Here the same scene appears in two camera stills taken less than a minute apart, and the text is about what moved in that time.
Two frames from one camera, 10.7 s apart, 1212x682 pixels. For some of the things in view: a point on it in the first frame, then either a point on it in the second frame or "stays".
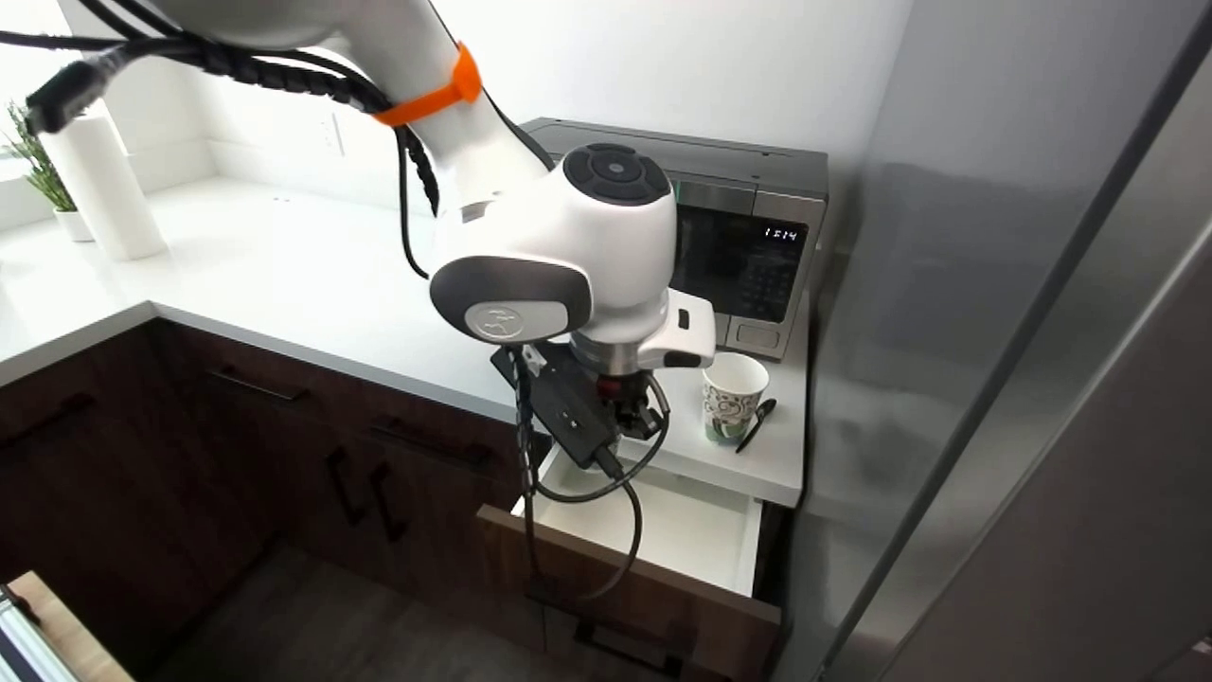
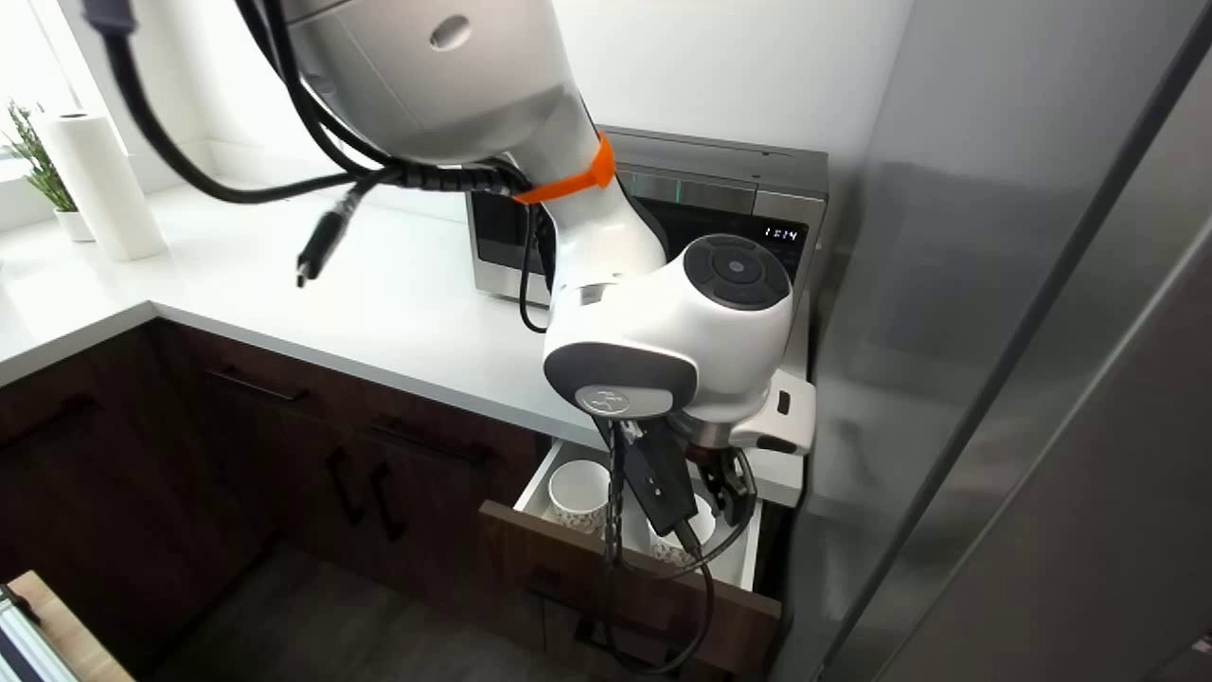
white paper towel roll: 108,188 stays
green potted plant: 47,176 stays
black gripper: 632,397 -> 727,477
